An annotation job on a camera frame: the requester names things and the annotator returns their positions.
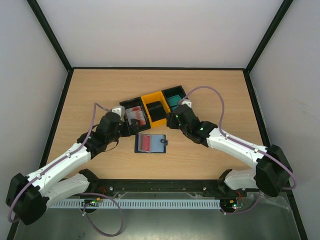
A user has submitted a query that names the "black card stack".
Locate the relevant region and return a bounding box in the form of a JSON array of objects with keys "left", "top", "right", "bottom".
[{"left": 146, "top": 101, "right": 167, "bottom": 122}]

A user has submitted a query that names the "yellow bin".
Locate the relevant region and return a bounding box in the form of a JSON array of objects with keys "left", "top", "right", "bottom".
[{"left": 141, "top": 91, "right": 171, "bottom": 128}]

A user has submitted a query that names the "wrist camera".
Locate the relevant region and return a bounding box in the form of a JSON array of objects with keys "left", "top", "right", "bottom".
[
  {"left": 178, "top": 99, "right": 192, "bottom": 108},
  {"left": 111, "top": 105, "right": 125, "bottom": 118}
]

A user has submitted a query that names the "black mounting rail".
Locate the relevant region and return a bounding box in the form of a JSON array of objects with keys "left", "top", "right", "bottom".
[{"left": 79, "top": 178, "right": 248, "bottom": 197}]

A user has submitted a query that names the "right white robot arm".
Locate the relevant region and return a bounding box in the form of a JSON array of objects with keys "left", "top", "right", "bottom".
[{"left": 166, "top": 104, "right": 293, "bottom": 197}]

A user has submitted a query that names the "purple cable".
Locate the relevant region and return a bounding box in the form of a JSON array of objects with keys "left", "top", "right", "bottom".
[
  {"left": 177, "top": 86, "right": 298, "bottom": 216},
  {"left": 7, "top": 102, "right": 125, "bottom": 237}
]

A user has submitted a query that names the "black bin left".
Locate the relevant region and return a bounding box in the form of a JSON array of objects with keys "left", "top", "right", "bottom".
[{"left": 119, "top": 96, "right": 151, "bottom": 137}]

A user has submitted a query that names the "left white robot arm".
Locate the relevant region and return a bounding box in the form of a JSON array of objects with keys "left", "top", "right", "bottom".
[{"left": 5, "top": 112, "right": 140, "bottom": 225}]

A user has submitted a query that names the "black bin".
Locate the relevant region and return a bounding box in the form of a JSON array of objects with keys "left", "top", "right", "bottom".
[
  {"left": 162, "top": 85, "right": 186, "bottom": 112},
  {"left": 119, "top": 96, "right": 151, "bottom": 137}
]

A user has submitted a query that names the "black bin right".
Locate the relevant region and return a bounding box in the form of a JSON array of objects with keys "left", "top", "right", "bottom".
[{"left": 162, "top": 85, "right": 186, "bottom": 112}]

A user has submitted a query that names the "grey slotted cable duct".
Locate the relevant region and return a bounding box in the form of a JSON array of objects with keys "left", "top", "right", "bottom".
[{"left": 51, "top": 198, "right": 221, "bottom": 210}]

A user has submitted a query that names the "dark blue card holder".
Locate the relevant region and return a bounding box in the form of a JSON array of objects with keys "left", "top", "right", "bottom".
[{"left": 134, "top": 133, "right": 168, "bottom": 154}]

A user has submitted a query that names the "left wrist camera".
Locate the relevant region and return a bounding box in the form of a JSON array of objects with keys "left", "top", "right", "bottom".
[{"left": 111, "top": 105, "right": 125, "bottom": 118}]

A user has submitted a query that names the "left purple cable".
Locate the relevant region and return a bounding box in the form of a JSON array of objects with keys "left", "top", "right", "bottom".
[{"left": 7, "top": 102, "right": 125, "bottom": 237}]

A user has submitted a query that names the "teal card stack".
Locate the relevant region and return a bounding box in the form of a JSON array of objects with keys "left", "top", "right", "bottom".
[{"left": 167, "top": 94, "right": 182, "bottom": 112}]

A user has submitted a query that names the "black enclosure frame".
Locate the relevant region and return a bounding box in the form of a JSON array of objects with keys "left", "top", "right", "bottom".
[{"left": 4, "top": 0, "right": 309, "bottom": 240}]

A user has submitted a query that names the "red white card stack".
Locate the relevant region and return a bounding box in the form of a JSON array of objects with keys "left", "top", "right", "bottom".
[{"left": 125, "top": 106, "right": 147, "bottom": 126}]

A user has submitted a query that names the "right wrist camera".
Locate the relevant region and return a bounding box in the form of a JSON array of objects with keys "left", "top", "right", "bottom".
[{"left": 178, "top": 99, "right": 192, "bottom": 108}]

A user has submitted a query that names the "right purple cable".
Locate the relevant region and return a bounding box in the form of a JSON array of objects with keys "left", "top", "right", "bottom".
[{"left": 177, "top": 86, "right": 298, "bottom": 216}]

